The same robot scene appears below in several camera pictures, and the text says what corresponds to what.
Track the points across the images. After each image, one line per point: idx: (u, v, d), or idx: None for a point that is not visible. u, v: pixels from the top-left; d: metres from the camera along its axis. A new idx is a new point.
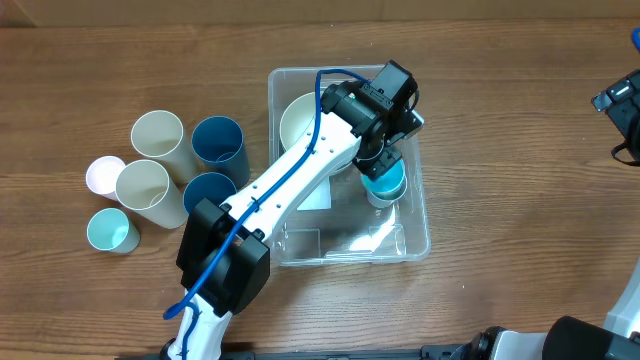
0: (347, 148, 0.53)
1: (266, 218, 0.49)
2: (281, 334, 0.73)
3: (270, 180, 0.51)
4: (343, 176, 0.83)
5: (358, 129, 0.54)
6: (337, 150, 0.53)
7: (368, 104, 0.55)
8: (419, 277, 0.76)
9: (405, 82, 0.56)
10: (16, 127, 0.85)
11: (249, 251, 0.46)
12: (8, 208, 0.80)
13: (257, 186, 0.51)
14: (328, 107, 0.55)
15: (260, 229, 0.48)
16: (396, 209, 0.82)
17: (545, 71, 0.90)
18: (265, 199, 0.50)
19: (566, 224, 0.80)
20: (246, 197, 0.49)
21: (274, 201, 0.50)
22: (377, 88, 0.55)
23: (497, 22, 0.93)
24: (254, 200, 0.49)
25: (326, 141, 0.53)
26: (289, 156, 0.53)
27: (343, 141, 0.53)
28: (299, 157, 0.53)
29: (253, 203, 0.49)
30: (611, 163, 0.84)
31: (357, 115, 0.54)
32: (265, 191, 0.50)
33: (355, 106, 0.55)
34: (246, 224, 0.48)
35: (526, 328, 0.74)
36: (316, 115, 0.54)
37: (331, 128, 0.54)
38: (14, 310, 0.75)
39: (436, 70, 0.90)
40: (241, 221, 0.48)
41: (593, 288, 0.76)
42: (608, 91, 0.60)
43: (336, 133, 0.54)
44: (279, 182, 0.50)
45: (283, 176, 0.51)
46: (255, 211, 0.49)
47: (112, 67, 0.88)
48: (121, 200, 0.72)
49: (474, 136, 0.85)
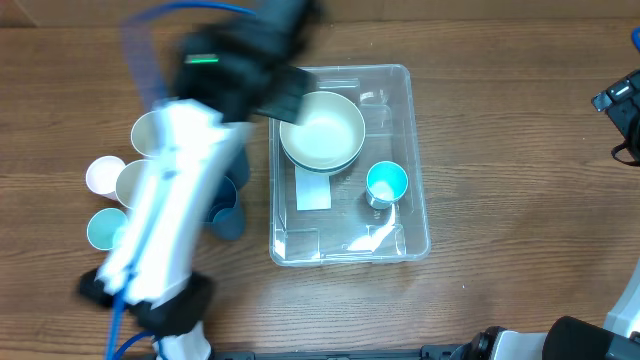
0: (212, 149, 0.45)
1: (152, 276, 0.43)
2: (281, 334, 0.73)
3: (134, 233, 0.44)
4: (343, 176, 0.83)
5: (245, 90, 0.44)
6: (205, 156, 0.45)
7: (231, 47, 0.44)
8: (419, 277, 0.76)
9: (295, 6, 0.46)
10: (16, 127, 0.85)
11: (145, 313, 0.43)
12: (8, 208, 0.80)
13: (123, 249, 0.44)
14: (185, 82, 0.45)
15: (149, 295, 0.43)
16: (396, 209, 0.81)
17: (546, 71, 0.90)
18: (136, 263, 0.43)
19: (566, 224, 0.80)
20: (117, 268, 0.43)
21: (155, 252, 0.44)
22: (252, 21, 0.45)
23: (497, 22, 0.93)
24: (127, 271, 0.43)
25: (182, 153, 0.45)
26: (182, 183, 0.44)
27: (204, 146, 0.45)
28: (151, 194, 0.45)
29: (127, 273, 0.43)
30: (611, 163, 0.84)
31: (234, 70, 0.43)
32: (130, 254, 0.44)
33: (228, 59, 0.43)
34: (132, 295, 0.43)
35: (526, 328, 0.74)
36: (164, 120, 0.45)
37: (184, 134, 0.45)
38: (14, 310, 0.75)
39: (436, 70, 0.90)
40: (124, 295, 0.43)
41: (593, 288, 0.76)
42: (608, 91, 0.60)
43: (188, 137, 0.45)
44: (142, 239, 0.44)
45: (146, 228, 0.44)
46: (134, 279, 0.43)
47: (112, 67, 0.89)
48: (121, 201, 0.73)
49: (474, 136, 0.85)
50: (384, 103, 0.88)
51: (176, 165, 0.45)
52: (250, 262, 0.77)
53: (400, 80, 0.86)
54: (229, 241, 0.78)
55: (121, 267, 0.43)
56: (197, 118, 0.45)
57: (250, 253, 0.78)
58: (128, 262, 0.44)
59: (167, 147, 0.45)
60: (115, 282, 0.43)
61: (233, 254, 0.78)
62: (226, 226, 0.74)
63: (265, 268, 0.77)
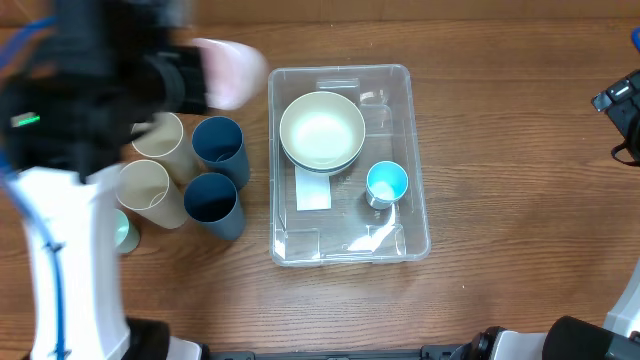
0: (90, 203, 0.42)
1: (73, 251, 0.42)
2: (280, 334, 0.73)
3: (48, 324, 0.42)
4: (343, 176, 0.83)
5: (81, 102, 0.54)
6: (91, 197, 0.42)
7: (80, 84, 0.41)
8: (419, 277, 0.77)
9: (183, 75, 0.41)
10: None
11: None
12: (9, 208, 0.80)
13: (64, 245, 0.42)
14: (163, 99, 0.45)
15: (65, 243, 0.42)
16: (396, 209, 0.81)
17: (545, 71, 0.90)
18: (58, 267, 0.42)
19: (566, 223, 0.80)
20: (39, 254, 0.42)
21: (74, 333, 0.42)
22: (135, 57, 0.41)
23: (497, 23, 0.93)
24: (47, 246, 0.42)
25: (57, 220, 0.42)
26: (42, 274, 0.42)
27: (79, 207, 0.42)
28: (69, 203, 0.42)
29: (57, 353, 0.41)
30: (611, 163, 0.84)
31: None
32: (57, 331, 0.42)
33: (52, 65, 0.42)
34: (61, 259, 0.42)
35: (525, 328, 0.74)
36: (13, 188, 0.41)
37: (38, 193, 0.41)
38: (14, 310, 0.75)
39: (436, 70, 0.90)
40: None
41: (593, 288, 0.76)
42: (607, 91, 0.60)
43: (48, 195, 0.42)
44: (52, 269, 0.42)
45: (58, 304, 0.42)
46: (57, 248, 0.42)
47: None
48: (121, 201, 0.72)
49: (473, 136, 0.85)
50: (384, 103, 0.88)
51: (55, 235, 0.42)
52: (249, 262, 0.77)
53: (401, 80, 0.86)
54: (230, 240, 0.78)
55: (41, 250, 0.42)
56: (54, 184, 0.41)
57: (250, 253, 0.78)
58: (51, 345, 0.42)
59: (36, 222, 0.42)
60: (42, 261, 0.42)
61: (234, 255, 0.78)
62: (226, 228, 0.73)
63: (265, 268, 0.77)
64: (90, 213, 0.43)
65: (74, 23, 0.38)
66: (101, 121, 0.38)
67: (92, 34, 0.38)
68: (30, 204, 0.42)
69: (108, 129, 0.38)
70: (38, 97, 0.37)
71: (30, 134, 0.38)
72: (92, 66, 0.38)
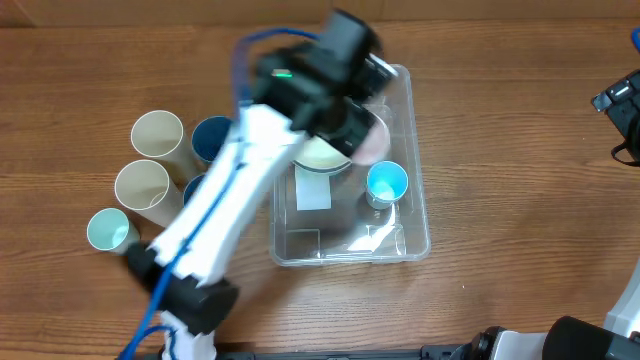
0: (280, 150, 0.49)
1: (246, 177, 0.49)
2: (280, 334, 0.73)
3: (196, 213, 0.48)
4: (343, 176, 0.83)
5: (298, 119, 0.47)
6: (270, 157, 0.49)
7: (312, 75, 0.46)
8: (419, 277, 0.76)
9: (356, 39, 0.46)
10: (16, 127, 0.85)
11: (185, 296, 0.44)
12: (9, 208, 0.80)
13: (242, 168, 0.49)
14: (258, 96, 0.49)
15: (250, 163, 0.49)
16: (396, 209, 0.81)
17: (545, 71, 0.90)
18: (220, 195, 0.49)
19: (566, 223, 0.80)
20: (222, 173, 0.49)
21: (204, 236, 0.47)
22: (324, 50, 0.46)
23: (497, 23, 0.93)
24: (239, 163, 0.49)
25: (257, 150, 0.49)
26: (217, 180, 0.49)
27: (274, 144, 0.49)
28: (228, 171, 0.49)
29: (181, 246, 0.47)
30: (610, 163, 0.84)
31: (297, 96, 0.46)
32: (194, 226, 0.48)
33: (296, 81, 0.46)
34: (231, 183, 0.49)
35: (526, 328, 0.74)
36: (242, 115, 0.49)
37: (260, 130, 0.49)
38: (14, 310, 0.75)
39: (436, 70, 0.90)
40: (172, 269, 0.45)
41: (593, 288, 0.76)
42: (607, 91, 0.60)
43: (271, 129, 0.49)
44: (224, 189, 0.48)
45: (209, 208, 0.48)
46: (242, 165, 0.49)
47: (112, 67, 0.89)
48: (121, 200, 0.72)
49: (474, 136, 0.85)
50: (383, 103, 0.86)
51: (246, 157, 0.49)
52: None
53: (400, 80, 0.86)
54: None
55: (217, 181, 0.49)
56: (273, 122, 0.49)
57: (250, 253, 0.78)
58: (186, 235, 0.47)
59: (242, 142, 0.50)
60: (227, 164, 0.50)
61: None
62: None
63: (266, 268, 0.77)
64: (271, 158, 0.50)
65: (341, 37, 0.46)
66: (325, 105, 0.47)
67: (345, 56, 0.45)
68: (246, 127, 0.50)
69: (326, 110, 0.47)
70: (297, 64, 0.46)
71: (277, 84, 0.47)
72: (331, 70, 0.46)
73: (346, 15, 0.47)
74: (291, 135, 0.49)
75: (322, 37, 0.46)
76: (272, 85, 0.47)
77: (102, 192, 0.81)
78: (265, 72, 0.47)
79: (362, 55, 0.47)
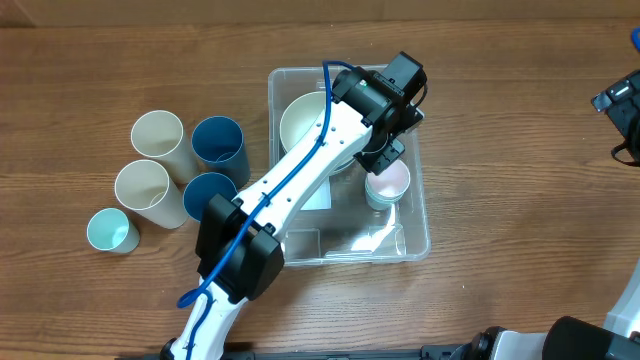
0: (356, 138, 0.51)
1: (327, 153, 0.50)
2: (281, 334, 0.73)
3: (279, 174, 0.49)
4: (343, 176, 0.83)
5: (368, 117, 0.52)
6: (347, 141, 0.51)
7: (380, 90, 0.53)
8: (419, 277, 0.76)
9: (416, 72, 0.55)
10: (15, 126, 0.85)
11: (261, 244, 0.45)
12: (8, 208, 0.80)
13: (268, 181, 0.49)
14: (339, 95, 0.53)
15: (329, 143, 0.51)
16: (396, 209, 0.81)
17: (545, 71, 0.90)
18: (302, 167, 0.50)
19: (566, 223, 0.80)
20: (257, 192, 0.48)
21: (284, 196, 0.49)
22: (387, 78, 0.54)
23: (497, 23, 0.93)
24: (265, 195, 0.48)
25: (336, 132, 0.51)
26: (298, 150, 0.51)
27: (354, 130, 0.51)
28: (309, 149, 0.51)
29: (262, 199, 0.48)
30: (611, 163, 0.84)
31: (370, 102, 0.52)
32: (276, 184, 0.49)
33: (367, 93, 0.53)
34: (311, 157, 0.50)
35: (525, 328, 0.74)
36: (326, 104, 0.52)
37: (342, 118, 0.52)
38: (14, 310, 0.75)
39: (436, 70, 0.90)
40: (250, 220, 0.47)
41: (593, 288, 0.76)
42: (608, 91, 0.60)
43: (349, 116, 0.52)
44: (306, 158, 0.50)
45: (293, 170, 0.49)
46: (321, 145, 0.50)
47: (112, 67, 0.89)
48: (121, 200, 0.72)
49: (474, 136, 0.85)
50: None
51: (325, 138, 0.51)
52: None
53: None
54: None
55: (259, 193, 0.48)
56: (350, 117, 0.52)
57: None
58: (267, 190, 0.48)
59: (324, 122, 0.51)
60: (310, 138, 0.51)
61: None
62: None
63: None
64: (349, 141, 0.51)
65: (401, 72, 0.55)
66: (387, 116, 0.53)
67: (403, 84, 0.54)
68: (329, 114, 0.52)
69: (388, 120, 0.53)
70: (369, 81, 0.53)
71: (353, 91, 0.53)
72: (395, 90, 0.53)
73: (407, 56, 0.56)
74: (366, 128, 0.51)
75: (386, 67, 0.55)
76: (351, 91, 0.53)
77: (103, 191, 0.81)
78: (346, 82, 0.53)
79: (419, 78, 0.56)
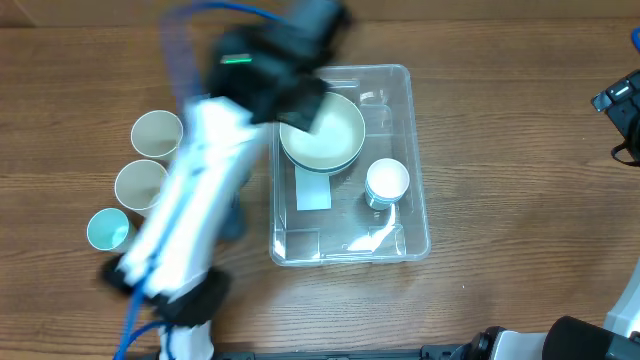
0: (225, 162, 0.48)
1: (203, 191, 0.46)
2: (281, 334, 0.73)
3: (153, 234, 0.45)
4: (343, 176, 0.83)
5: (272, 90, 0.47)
6: (217, 168, 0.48)
7: (270, 55, 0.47)
8: (419, 277, 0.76)
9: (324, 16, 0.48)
10: (15, 127, 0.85)
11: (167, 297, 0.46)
12: (8, 208, 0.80)
13: (147, 235, 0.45)
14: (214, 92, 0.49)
15: (204, 170, 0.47)
16: (396, 208, 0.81)
17: (546, 71, 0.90)
18: (193, 215, 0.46)
19: (566, 223, 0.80)
20: (144, 250, 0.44)
21: (187, 230, 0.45)
22: (292, 27, 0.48)
23: (497, 22, 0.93)
24: (150, 258, 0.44)
25: (215, 151, 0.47)
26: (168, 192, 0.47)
27: (230, 146, 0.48)
28: (179, 190, 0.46)
29: (148, 264, 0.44)
30: (611, 164, 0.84)
31: (268, 71, 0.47)
32: (157, 241, 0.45)
33: (259, 63, 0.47)
34: (185, 200, 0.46)
35: (525, 328, 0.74)
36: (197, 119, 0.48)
37: (212, 128, 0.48)
38: (14, 310, 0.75)
39: (436, 70, 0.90)
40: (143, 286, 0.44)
41: (593, 288, 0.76)
42: (608, 91, 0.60)
43: (217, 125, 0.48)
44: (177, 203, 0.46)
45: (169, 222, 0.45)
46: (177, 181, 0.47)
47: (112, 67, 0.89)
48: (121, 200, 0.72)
49: (473, 136, 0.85)
50: (384, 103, 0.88)
51: (205, 161, 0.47)
52: (249, 262, 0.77)
53: (400, 80, 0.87)
54: None
55: (146, 252, 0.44)
56: (227, 118, 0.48)
57: (250, 253, 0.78)
58: (152, 252, 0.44)
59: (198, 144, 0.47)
60: (177, 172, 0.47)
61: (234, 254, 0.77)
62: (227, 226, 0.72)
63: (265, 268, 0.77)
64: (223, 164, 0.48)
65: (305, 15, 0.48)
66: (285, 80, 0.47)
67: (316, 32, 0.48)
68: (200, 129, 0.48)
69: (293, 85, 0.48)
70: (256, 48, 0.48)
71: (232, 69, 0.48)
72: (294, 45, 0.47)
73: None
74: (248, 132, 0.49)
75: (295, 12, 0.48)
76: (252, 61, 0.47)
77: (102, 191, 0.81)
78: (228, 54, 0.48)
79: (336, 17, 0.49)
